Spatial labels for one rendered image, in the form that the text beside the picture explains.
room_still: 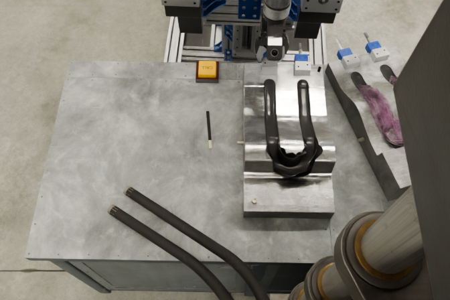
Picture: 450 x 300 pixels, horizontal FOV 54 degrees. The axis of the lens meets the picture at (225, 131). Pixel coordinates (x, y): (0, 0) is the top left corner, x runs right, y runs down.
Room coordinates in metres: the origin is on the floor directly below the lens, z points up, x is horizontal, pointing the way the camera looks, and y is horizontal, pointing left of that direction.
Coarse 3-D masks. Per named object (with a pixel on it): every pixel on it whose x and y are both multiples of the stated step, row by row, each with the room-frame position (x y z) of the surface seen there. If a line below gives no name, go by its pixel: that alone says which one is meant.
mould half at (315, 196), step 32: (256, 64) 0.90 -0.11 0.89; (288, 64) 0.90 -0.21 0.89; (256, 96) 0.77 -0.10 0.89; (288, 96) 0.77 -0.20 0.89; (320, 96) 0.77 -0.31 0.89; (256, 128) 0.65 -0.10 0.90; (288, 128) 0.65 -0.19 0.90; (320, 128) 0.65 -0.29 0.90; (256, 160) 0.53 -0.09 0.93; (320, 160) 0.53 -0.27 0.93; (256, 192) 0.46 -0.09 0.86; (288, 192) 0.46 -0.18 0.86; (320, 192) 0.46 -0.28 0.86
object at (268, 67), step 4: (264, 56) 0.90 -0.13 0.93; (264, 60) 0.88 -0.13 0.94; (268, 60) 0.88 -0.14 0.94; (264, 64) 0.86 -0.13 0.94; (268, 64) 0.86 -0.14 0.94; (272, 64) 0.86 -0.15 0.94; (276, 64) 0.86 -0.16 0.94; (264, 68) 0.86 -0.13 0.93; (268, 68) 0.86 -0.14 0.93; (272, 68) 0.85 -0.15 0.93; (276, 68) 0.85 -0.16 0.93; (264, 72) 0.86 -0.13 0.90; (268, 72) 0.86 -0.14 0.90; (272, 72) 0.86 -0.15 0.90; (276, 72) 0.86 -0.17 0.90
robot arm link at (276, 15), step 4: (264, 4) 0.90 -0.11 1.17; (264, 8) 0.89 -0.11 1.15; (268, 8) 0.88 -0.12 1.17; (288, 8) 0.88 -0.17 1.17; (264, 12) 0.89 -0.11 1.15; (268, 12) 0.87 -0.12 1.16; (272, 12) 0.87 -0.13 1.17; (276, 12) 0.86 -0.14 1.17; (280, 12) 0.86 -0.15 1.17; (284, 12) 0.87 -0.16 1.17; (288, 12) 0.88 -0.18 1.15; (268, 16) 0.87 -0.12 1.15; (272, 16) 0.87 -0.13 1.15; (276, 16) 0.86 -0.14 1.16; (280, 16) 0.86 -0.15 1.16; (284, 16) 0.87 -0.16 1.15; (276, 20) 0.86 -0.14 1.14
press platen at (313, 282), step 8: (328, 256) 0.18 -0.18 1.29; (320, 264) 0.17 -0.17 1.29; (328, 264) 0.16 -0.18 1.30; (312, 272) 0.15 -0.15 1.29; (320, 272) 0.15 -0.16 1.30; (312, 280) 0.14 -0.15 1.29; (320, 280) 0.14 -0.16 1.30; (304, 288) 0.13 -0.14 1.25; (312, 288) 0.13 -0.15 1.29; (320, 288) 0.12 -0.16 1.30; (312, 296) 0.11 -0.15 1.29; (320, 296) 0.11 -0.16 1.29
